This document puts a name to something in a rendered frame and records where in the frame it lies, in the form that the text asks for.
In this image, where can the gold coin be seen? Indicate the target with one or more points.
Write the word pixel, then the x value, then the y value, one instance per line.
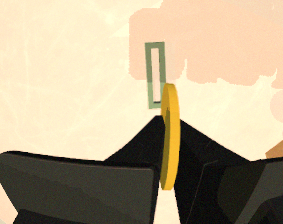
pixel 170 112

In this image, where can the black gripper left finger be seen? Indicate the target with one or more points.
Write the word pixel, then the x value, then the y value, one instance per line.
pixel 122 189

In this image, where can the green rectangular frame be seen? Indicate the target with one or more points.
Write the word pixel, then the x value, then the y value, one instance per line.
pixel 148 70

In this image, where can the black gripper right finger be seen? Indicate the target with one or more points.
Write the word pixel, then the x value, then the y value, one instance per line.
pixel 215 185

